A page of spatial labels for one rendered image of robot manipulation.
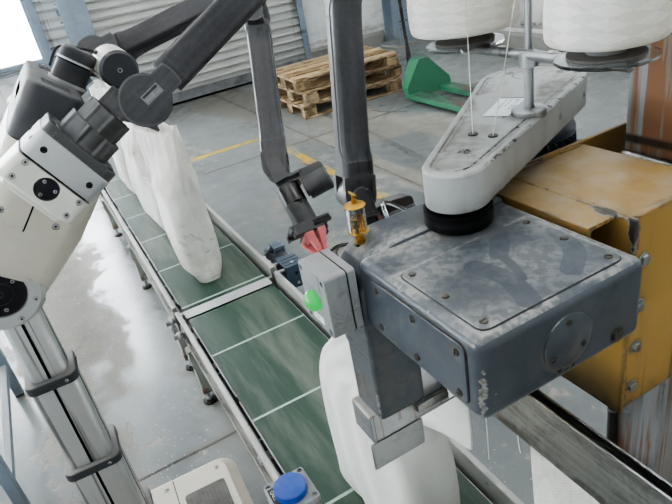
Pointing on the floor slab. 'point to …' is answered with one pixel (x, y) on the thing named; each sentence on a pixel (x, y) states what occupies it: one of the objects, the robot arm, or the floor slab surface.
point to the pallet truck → (429, 79)
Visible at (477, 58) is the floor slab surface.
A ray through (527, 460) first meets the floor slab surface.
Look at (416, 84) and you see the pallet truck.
